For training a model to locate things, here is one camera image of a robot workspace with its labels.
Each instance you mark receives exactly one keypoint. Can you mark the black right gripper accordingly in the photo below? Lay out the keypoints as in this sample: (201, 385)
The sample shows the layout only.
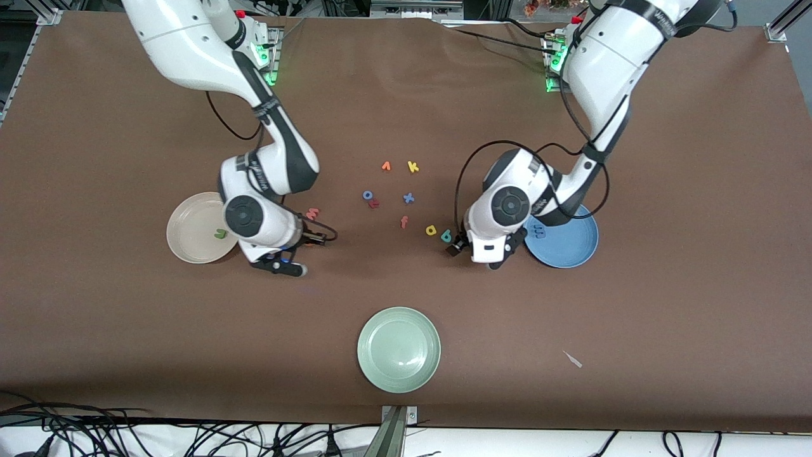
(309, 238)

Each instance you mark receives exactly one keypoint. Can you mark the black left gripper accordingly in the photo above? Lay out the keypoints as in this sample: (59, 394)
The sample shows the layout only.
(462, 244)

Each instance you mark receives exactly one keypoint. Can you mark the blue letter m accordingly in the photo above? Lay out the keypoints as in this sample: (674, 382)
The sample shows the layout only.
(539, 231)

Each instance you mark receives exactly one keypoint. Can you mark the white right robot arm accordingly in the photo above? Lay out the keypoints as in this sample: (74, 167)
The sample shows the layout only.
(184, 44)

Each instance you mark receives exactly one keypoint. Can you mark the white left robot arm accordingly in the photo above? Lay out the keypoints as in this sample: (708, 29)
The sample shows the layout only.
(602, 57)

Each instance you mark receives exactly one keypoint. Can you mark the blue plate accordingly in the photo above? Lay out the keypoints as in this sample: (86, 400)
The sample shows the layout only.
(571, 244)

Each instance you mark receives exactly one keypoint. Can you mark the green plate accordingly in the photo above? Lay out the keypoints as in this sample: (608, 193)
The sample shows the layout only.
(398, 349)

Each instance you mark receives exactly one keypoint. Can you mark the beige plate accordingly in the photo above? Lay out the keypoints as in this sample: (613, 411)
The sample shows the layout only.
(190, 228)

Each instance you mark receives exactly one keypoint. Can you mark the white tape scrap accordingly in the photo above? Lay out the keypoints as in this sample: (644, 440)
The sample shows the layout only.
(573, 359)

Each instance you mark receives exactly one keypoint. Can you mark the brown table cover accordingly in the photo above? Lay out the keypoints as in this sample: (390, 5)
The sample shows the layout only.
(634, 304)

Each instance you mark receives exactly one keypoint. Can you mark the silver clamp bracket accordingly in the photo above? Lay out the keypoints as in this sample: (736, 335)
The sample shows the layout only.
(411, 416)

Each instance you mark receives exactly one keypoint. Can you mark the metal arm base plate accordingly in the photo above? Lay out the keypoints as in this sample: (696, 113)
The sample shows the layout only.
(276, 44)
(550, 87)

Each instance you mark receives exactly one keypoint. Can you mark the grey metal post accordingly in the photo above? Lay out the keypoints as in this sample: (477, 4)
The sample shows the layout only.
(388, 441)

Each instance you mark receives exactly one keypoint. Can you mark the silver aluminium frame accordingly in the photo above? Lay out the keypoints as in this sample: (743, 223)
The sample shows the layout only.
(412, 9)

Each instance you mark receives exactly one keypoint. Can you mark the silver table edge rail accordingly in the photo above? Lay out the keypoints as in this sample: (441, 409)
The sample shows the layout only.
(19, 73)

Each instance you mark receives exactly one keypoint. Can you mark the silver table corner bracket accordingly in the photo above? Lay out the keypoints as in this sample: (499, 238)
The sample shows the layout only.
(777, 32)
(51, 16)

